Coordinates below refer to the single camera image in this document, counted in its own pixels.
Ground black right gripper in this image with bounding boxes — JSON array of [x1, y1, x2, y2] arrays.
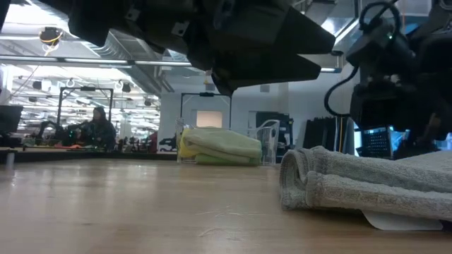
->
[[349, 31, 452, 160]]

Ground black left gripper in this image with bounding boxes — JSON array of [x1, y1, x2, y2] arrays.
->
[[66, 0, 294, 71]]

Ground grey microfiber towel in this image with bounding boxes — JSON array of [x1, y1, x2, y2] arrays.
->
[[278, 145, 452, 231]]

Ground pale green microfiber towel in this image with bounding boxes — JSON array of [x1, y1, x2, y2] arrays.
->
[[183, 126, 263, 165]]

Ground bright green microfiber towel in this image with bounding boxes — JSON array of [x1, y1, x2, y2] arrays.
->
[[195, 153, 261, 166]]

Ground yellow microfiber towel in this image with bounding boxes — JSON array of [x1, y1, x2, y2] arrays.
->
[[178, 128, 201, 159]]

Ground black pegboard rack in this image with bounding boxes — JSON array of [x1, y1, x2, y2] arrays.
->
[[356, 126, 395, 159]]

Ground black shelf cart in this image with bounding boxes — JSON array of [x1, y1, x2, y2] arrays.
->
[[256, 111, 295, 163]]

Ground clear plastic bin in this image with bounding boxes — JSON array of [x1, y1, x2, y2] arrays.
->
[[175, 118, 280, 167]]

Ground black leaning panels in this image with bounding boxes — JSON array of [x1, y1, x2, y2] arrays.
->
[[303, 116, 350, 152]]

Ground person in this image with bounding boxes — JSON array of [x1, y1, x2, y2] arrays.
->
[[81, 106, 117, 151]]

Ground silver ventilation duct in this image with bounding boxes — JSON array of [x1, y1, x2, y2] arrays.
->
[[35, 0, 170, 95]]

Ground black metal stand frame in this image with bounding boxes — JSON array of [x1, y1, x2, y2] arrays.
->
[[56, 86, 114, 134], [179, 92, 233, 131]]

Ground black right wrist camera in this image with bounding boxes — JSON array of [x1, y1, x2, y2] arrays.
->
[[345, 20, 417, 73]]

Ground black ceiling cord reel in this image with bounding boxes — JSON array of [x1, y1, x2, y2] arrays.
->
[[38, 26, 65, 47]]

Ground black aluminium table frame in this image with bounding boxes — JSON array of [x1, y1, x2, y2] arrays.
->
[[0, 150, 177, 164]]

